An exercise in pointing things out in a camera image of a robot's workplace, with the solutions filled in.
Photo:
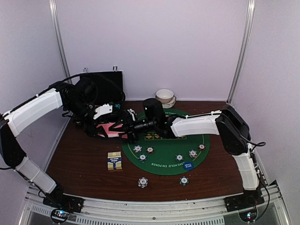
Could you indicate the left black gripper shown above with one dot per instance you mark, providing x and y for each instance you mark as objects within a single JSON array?
[{"x": 91, "y": 132}]

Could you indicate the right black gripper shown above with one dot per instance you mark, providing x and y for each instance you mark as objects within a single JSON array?
[{"x": 131, "y": 131}]

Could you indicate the red-backed card deck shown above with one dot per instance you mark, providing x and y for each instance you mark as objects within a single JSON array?
[{"x": 110, "y": 130}]

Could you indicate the blue tan ten chip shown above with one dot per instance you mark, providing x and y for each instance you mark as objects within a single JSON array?
[{"x": 137, "y": 148}]

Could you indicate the brown black chip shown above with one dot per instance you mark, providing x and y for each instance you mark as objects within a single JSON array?
[
  {"x": 150, "y": 150},
  {"x": 201, "y": 147}
]

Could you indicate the green blue chip bottom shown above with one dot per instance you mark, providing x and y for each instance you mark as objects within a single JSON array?
[{"x": 179, "y": 158}]

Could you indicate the blue small blind button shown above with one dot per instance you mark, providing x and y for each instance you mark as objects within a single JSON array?
[{"x": 188, "y": 166}]

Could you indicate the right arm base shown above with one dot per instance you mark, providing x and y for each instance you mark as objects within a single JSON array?
[{"x": 243, "y": 201}]

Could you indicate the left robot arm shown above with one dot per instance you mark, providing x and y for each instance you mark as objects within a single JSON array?
[{"x": 73, "y": 98}]

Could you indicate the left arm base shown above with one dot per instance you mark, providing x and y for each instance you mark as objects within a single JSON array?
[{"x": 69, "y": 203}]

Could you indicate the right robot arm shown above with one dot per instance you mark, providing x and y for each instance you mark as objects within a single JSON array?
[{"x": 226, "y": 123}]

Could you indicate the gold blue card box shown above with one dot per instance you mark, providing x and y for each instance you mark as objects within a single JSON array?
[{"x": 114, "y": 161}]

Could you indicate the black poker chip case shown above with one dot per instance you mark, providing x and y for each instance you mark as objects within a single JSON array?
[{"x": 99, "y": 88}]

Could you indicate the white ceramic bowl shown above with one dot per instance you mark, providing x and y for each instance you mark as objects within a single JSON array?
[{"x": 164, "y": 96}]

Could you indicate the white lower bowl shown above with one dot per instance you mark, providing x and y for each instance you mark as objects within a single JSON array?
[{"x": 170, "y": 104}]

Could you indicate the round green poker mat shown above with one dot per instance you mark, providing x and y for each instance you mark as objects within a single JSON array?
[{"x": 162, "y": 161}]

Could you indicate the blue tan chip stack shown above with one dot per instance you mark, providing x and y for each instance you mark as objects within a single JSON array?
[{"x": 143, "y": 182}]

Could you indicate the green blue chip stack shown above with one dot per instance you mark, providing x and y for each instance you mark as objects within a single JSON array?
[{"x": 184, "y": 181}]

